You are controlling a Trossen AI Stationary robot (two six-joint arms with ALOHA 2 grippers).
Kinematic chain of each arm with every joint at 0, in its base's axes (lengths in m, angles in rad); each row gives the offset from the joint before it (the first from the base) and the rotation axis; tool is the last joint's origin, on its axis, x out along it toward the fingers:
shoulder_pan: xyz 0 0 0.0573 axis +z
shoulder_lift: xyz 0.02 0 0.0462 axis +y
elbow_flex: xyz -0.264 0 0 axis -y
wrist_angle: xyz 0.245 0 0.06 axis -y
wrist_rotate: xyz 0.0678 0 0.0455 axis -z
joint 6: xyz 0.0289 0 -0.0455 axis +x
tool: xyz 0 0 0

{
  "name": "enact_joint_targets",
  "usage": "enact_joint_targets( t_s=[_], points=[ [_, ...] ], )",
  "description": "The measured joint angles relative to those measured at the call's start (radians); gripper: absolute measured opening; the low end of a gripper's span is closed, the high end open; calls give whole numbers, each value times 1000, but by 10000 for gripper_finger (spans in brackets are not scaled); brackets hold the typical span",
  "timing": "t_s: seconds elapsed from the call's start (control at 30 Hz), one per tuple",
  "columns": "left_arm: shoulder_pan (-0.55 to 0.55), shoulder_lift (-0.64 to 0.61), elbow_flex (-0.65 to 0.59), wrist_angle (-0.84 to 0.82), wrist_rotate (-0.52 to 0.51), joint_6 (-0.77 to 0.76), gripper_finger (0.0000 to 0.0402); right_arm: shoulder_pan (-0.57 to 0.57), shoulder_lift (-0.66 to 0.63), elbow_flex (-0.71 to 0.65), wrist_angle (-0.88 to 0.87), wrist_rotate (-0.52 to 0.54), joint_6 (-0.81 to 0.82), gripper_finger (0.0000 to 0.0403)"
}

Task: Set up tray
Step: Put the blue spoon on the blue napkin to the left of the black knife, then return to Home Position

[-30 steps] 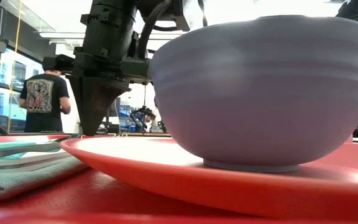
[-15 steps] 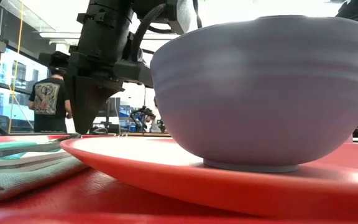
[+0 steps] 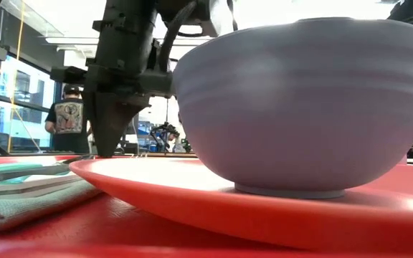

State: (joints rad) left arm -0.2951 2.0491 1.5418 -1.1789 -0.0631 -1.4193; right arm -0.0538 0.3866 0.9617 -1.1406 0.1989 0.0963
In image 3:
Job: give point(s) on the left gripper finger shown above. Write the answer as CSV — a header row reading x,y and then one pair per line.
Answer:
x,y
100,122
124,118

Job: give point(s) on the teal cloth napkin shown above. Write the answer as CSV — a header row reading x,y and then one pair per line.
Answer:
x,y
31,211

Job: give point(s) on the pink plastic plate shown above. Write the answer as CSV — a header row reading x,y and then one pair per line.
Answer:
x,y
228,222

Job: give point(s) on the black lab robot arm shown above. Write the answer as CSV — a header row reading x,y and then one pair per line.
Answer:
x,y
163,128

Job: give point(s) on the red plastic tray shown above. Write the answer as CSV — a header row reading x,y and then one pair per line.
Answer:
x,y
84,229

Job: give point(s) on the blue storage shelf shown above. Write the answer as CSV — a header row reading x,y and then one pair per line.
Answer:
x,y
143,130

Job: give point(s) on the person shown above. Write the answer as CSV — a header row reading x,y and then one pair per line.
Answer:
x,y
179,147
68,118

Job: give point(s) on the long strip light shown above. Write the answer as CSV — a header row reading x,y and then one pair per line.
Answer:
x,y
70,40

